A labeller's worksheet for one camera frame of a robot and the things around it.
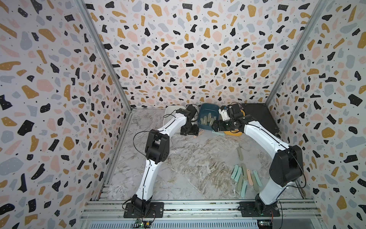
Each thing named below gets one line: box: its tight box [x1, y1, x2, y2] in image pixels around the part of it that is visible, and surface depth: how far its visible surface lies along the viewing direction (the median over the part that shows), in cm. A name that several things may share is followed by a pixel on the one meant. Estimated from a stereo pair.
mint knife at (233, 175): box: [230, 164, 239, 180], surface depth 89 cm
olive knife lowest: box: [237, 174, 244, 192], surface depth 85 cm
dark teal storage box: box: [197, 103, 220, 131], surface depth 119 cm
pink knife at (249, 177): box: [246, 168, 254, 187], surface depth 87 cm
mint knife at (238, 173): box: [234, 166, 243, 182], surface depth 88 cm
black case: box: [241, 103, 280, 136], surface depth 119 cm
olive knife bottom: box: [241, 163, 248, 181], surface depth 89 cm
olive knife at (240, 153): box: [237, 146, 244, 161], surface depth 99 cm
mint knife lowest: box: [240, 180, 248, 199], surface depth 82 cm
